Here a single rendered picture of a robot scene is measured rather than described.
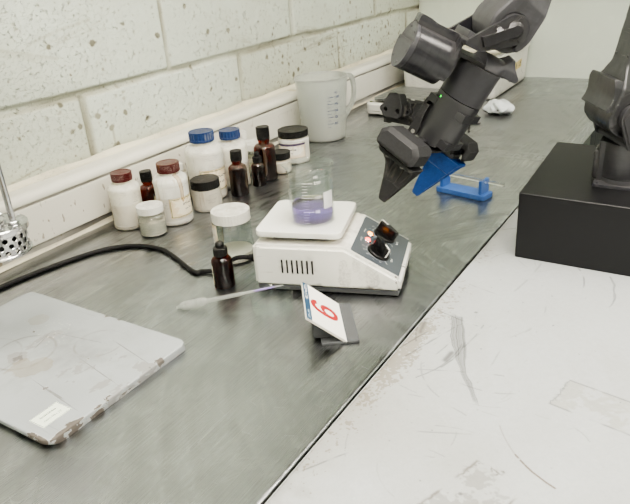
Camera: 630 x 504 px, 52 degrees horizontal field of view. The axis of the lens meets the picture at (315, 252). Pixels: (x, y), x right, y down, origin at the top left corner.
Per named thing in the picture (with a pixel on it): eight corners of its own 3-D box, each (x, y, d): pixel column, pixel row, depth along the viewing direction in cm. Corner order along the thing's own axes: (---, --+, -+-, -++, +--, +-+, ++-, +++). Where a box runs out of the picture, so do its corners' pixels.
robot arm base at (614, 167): (650, 174, 91) (657, 133, 88) (643, 192, 86) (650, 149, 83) (597, 168, 94) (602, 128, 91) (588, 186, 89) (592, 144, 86)
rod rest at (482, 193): (493, 196, 116) (494, 177, 115) (483, 202, 114) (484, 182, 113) (445, 186, 123) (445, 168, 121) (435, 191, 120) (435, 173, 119)
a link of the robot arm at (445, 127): (507, 112, 88) (472, 87, 90) (446, 109, 73) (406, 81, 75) (473, 162, 92) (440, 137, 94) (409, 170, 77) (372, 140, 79)
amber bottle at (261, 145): (280, 175, 136) (275, 123, 131) (275, 182, 132) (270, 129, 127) (259, 175, 136) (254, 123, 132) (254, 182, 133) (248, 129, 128)
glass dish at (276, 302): (279, 322, 82) (278, 307, 81) (244, 314, 84) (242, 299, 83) (301, 302, 86) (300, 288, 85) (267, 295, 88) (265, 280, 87)
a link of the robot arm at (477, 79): (514, 55, 82) (454, 24, 79) (530, 71, 77) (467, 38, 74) (484, 103, 85) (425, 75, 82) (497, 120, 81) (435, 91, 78)
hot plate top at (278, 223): (358, 206, 94) (357, 201, 94) (341, 240, 84) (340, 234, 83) (279, 204, 97) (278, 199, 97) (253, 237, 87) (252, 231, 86)
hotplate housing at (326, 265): (411, 256, 96) (411, 206, 93) (400, 299, 85) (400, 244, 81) (269, 250, 102) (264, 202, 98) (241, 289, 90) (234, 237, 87)
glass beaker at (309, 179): (335, 211, 92) (332, 153, 88) (338, 229, 86) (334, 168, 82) (286, 215, 92) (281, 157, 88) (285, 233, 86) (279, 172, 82)
